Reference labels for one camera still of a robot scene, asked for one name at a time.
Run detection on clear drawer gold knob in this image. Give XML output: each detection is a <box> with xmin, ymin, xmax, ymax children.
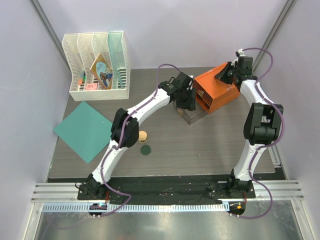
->
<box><xmin>176</xmin><ymin>107</ymin><xmax>208</xmax><ymax>125</ymax></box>

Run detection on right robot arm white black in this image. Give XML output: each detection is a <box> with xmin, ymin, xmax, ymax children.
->
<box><xmin>215</xmin><ymin>49</ymin><xmax>284</xmax><ymax>198</ymax></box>

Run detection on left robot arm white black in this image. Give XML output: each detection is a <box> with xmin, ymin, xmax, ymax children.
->
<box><xmin>78</xmin><ymin>72</ymin><xmax>196</xmax><ymax>200</ymax></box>

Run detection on orange drawer box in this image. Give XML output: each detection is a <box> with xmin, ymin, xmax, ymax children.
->
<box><xmin>193</xmin><ymin>62</ymin><xmax>240</xmax><ymax>114</ymax></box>

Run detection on gold compact jar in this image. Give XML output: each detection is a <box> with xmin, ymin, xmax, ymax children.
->
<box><xmin>138</xmin><ymin>130</ymin><xmax>148</xmax><ymax>144</ymax></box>

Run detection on dark green round lid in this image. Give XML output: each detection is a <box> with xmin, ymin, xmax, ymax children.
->
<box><xmin>140</xmin><ymin>145</ymin><xmax>151</xmax><ymax>156</ymax></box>

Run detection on illustrated book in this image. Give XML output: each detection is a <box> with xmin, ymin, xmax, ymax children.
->
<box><xmin>90</xmin><ymin>53</ymin><xmax>113</xmax><ymax>90</ymax></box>

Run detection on teal folder in organizer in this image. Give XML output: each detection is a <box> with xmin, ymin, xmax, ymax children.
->
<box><xmin>107</xmin><ymin>31</ymin><xmax>127</xmax><ymax>89</ymax></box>

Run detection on white mesh file organizer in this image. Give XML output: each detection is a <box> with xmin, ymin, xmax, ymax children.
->
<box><xmin>62</xmin><ymin>31</ymin><xmax>131</xmax><ymax>101</ymax></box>

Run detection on pink sticky note pad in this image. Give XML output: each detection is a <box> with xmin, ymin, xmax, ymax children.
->
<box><xmin>85</xmin><ymin>83</ymin><xmax>98</xmax><ymax>91</ymax></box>

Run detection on teal cutting mat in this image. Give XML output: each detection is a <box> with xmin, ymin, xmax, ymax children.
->
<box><xmin>53</xmin><ymin>101</ymin><xmax>112</xmax><ymax>164</ymax></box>

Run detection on orange green markers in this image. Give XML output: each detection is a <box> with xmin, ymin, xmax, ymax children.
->
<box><xmin>78</xmin><ymin>70</ymin><xmax>86</xmax><ymax>85</ymax></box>

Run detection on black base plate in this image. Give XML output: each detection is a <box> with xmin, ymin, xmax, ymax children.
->
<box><xmin>77</xmin><ymin>175</ymin><xmax>256</xmax><ymax>204</ymax></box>

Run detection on aluminium rail frame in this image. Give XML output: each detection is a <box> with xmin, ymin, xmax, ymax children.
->
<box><xmin>24</xmin><ymin>175</ymin><xmax>319</xmax><ymax>240</ymax></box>

